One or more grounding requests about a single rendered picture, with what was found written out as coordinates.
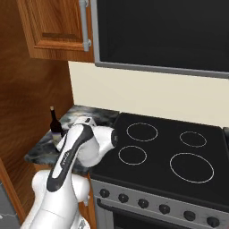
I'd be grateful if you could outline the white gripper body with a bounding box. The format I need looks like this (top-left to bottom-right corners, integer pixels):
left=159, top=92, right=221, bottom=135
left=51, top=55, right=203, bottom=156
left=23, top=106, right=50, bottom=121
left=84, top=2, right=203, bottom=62
left=55, top=133, right=68, bottom=152

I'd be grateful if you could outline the black oven knob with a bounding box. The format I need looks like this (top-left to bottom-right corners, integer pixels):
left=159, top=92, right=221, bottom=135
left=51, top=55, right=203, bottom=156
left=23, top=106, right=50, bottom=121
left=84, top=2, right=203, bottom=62
left=158, top=203, right=171, bottom=216
left=207, top=216, right=221, bottom=229
left=183, top=210, right=197, bottom=222
left=99, top=188, right=111, bottom=199
left=138, top=198, right=150, bottom=209
left=117, top=192, right=130, bottom=204

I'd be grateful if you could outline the grey cupboard door handle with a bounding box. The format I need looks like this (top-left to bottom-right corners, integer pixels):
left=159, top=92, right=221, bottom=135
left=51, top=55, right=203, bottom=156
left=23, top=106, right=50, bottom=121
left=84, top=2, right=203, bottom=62
left=78, top=0, right=93, bottom=53

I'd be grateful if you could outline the black microwave oven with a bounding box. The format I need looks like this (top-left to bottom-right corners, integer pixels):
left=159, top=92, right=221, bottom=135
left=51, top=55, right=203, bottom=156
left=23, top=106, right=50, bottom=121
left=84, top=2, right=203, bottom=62
left=89, top=0, right=229, bottom=80

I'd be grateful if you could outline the dark wine bottle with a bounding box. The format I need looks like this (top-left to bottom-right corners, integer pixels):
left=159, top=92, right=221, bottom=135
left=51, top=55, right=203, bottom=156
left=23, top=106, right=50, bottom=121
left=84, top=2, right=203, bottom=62
left=49, top=106, right=64, bottom=148

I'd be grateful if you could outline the tall wooden cupboard side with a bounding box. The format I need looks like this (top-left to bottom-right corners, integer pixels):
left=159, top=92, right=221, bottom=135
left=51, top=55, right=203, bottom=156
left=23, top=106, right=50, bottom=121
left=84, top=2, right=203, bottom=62
left=0, top=0, right=75, bottom=225

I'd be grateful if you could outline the wooden cupboard door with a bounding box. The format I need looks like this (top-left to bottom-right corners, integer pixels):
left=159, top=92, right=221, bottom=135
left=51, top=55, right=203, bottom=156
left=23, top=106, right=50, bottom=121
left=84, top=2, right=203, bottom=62
left=16, top=0, right=95, bottom=64

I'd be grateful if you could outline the grey oven front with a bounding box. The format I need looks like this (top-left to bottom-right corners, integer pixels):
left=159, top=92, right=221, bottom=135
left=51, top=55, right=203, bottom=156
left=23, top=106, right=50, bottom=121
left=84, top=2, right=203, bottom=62
left=90, top=178, right=229, bottom=229

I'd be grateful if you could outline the black hob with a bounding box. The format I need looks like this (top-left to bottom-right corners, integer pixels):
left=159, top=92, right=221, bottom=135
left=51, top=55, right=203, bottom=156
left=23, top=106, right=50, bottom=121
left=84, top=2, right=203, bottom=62
left=89, top=112, right=229, bottom=211

